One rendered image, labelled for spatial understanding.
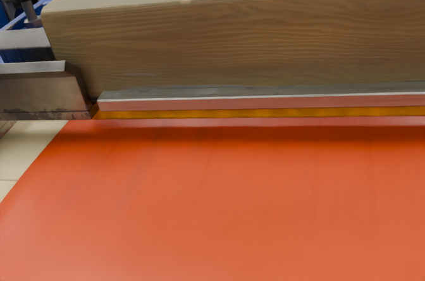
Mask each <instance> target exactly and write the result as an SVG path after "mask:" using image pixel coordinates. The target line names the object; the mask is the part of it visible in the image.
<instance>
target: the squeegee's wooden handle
mask: <svg viewBox="0 0 425 281"><path fill-rule="evenodd" d="M40 15H41V23H42V26H43V28H44V31H45V33H46V35H47V38H48V41H49V43H50V46H51V49H52V51H53V53H54V57H55V58H56V61H67V62H69V63H71V64H73V65H75V66H77V67H78V68H79V70H80V73H81V76H82V79H83V82H84V84H85V87H86V90H87V92H88V95H89V98H90V101H91V102H97V98H98V97H99V96H100V95H101V94H102V92H103V91H132V90H154V89H196V88H217V87H258V86H281V85H322V84H364V83H385V82H425V0H52V1H51V2H50V3H48V4H47V5H45V6H44V7H43V8H42V11H41V13H40Z"/></svg>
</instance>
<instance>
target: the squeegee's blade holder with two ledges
mask: <svg viewBox="0 0 425 281"><path fill-rule="evenodd" d="M97 103H98V106H99V109H100V111H167V110H205V109H280V108H355V107H394V106H425V82H385V83H364V84H322V85H281V86H258V87H217V88H196V89H154V90H132V91H103V92H102V94H101V95H100V96H99V97H98V98H97Z"/></svg>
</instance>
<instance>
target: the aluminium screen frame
mask: <svg viewBox="0 0 425 281"><path fill-rule="evenodd" d="M16 122H17V121H0V139H1V138H2V137H3V136H4V135H5V134H6V133H7V132H8V131H9V130H10V129H11V128H12V127H13V125H14V124H15V123H16Z"/></svg>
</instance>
